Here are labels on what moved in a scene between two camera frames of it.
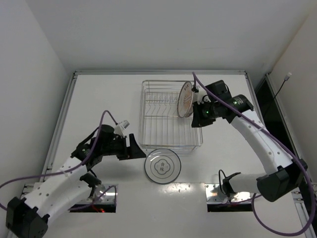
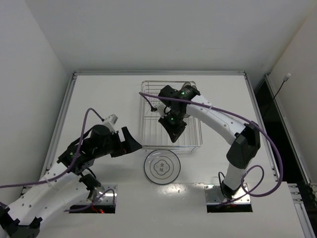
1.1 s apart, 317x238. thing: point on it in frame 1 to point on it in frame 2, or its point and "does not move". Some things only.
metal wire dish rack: [160, 127] does not move
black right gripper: [197, 115] to [172, 123]
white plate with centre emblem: [162, 166] does not move
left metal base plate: [103, 194] does not move
